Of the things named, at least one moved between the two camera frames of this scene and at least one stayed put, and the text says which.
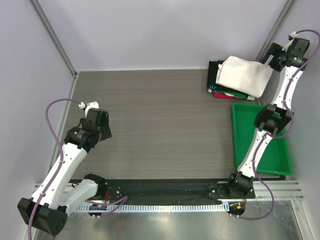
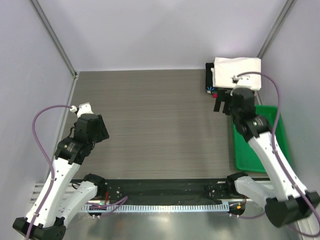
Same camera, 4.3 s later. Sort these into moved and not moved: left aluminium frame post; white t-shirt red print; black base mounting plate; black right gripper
Moved: white t-shirt red print; black right gripper
Not moved: black base mounting plate; left aluminium frame post
